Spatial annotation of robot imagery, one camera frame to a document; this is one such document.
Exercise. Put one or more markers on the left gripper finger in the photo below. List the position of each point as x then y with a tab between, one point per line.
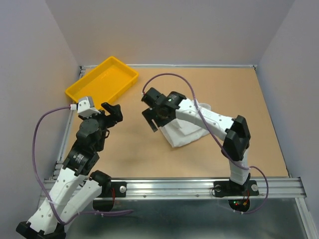
105	133
115	113

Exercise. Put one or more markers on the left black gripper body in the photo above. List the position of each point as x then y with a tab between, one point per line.
102	116

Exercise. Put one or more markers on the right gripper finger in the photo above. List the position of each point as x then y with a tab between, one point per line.
153	123
150	115

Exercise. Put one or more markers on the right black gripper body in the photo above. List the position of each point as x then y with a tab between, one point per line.
162	120

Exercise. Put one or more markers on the white long sleeve shirt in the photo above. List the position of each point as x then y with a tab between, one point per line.
180	132

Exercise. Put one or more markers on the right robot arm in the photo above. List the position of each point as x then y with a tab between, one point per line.
231	134

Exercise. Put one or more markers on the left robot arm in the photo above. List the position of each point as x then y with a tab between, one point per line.
76	185

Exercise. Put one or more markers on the yellow plastic tray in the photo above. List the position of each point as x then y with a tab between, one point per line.
105	83

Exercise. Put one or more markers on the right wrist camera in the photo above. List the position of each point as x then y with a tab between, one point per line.
153	98

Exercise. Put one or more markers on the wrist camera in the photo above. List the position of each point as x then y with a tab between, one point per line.
153	98
85	107

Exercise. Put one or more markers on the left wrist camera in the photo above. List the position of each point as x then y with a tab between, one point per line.
85	107

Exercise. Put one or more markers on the aluminium left side rail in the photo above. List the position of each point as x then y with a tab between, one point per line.
67	141

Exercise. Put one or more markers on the aluminium rail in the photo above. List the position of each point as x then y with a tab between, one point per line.
200	188
253	66
67	141

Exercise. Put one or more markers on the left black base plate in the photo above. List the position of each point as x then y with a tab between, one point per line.
114	189

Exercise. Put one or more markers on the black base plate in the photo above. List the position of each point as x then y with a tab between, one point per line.
230	189
114	189

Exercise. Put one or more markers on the aluminium back rail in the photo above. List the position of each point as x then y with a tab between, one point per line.
253	66

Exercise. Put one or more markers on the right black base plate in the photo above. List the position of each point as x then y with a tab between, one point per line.
230	189

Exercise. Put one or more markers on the aluminium front rail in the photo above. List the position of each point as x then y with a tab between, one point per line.
200	188

